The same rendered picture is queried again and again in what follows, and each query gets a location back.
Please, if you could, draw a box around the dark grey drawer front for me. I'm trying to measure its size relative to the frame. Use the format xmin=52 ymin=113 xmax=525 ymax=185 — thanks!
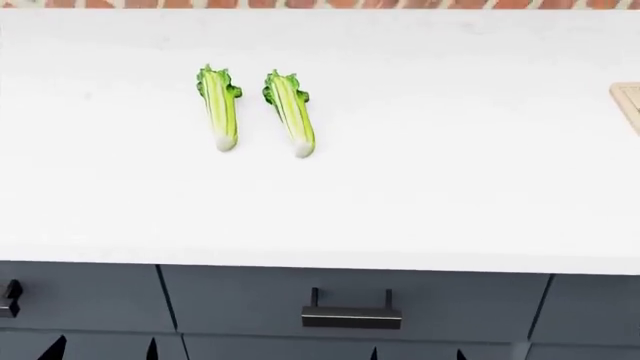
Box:
xmin=179 ymin=332 xmax=527 ymax=360
xmin=529 ymin=273 xmax=640 ymax=347
xmin=0 ymin=261 xmax=179 ymax=334
xmin=0 ymin=328 xmax=190 ymax=360
xmin=156 ymin=264 xmax=552 ymax=345
xmin=522 ymin=342 xmax=640 ymax=360

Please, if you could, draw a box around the green celery stalk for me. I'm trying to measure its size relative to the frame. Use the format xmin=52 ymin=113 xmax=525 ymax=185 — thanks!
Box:
xmin=195 ymin=63 xmax=243 ymax=153
xmin=262 ymin=69 xmax=317 ymax=159

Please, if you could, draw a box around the black metal drawer handle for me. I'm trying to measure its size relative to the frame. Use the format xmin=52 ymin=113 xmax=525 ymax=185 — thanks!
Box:
xmin=301 ymin=287 xmax=403 ymax=331
xmin=0 ymin=279 xmax=24 ymax=320

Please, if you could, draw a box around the beige wooden cutting board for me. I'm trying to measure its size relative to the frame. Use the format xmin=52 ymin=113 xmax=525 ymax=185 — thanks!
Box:
xmin=609 ymin=81 xmax=640 ymax=137

